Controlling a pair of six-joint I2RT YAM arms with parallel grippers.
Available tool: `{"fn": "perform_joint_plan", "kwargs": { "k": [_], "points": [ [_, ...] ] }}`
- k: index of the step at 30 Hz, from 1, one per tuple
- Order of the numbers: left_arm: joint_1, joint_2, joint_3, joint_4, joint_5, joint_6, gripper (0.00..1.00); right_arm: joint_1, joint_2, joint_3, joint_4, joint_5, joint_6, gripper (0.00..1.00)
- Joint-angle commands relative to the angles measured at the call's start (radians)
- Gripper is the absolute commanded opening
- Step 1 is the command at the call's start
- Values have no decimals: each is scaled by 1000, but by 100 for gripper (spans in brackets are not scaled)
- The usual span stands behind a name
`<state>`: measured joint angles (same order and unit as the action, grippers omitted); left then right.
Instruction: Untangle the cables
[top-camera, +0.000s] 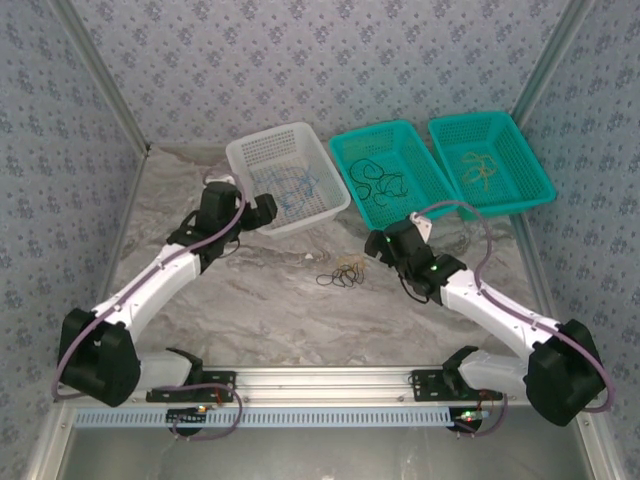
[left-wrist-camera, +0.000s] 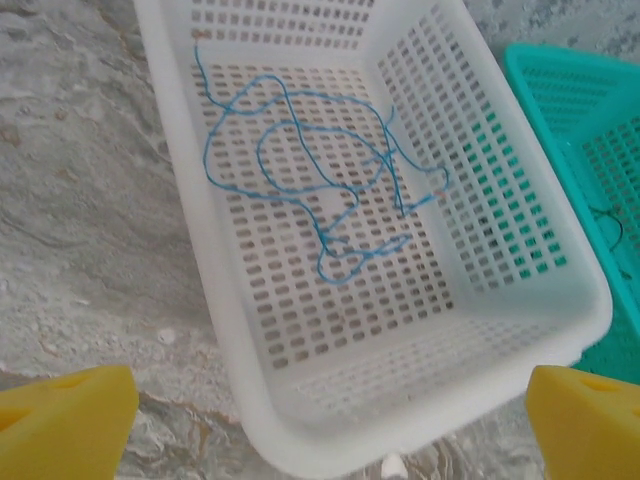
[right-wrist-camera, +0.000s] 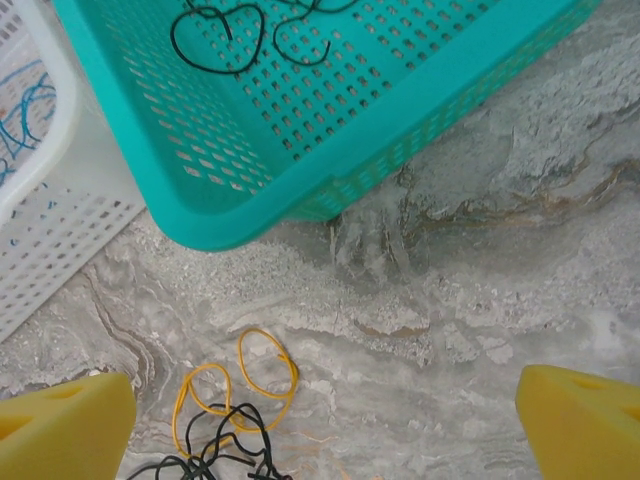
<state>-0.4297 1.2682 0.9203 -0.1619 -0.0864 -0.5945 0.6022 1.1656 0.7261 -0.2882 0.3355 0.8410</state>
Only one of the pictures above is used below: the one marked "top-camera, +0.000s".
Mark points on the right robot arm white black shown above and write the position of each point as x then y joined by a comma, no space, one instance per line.
495,315

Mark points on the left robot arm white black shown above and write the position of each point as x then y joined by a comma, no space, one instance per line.
155,285

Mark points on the white perforated plastic basket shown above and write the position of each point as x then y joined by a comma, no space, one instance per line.
280,145

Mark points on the teal perforated plastic basket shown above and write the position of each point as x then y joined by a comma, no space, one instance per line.
520,165
380,145

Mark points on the small circuit board with LED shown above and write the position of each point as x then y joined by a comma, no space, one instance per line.
467,416
187,417

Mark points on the grey metal base panel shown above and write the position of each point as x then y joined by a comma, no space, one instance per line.
320,455

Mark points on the aluminium table side rail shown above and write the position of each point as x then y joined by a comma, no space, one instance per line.
127,215
530,250

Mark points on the long aluminium mounting rail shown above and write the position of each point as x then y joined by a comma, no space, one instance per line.
325,382

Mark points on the aluminium frame post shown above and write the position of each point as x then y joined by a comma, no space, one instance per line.
552,60
102,75

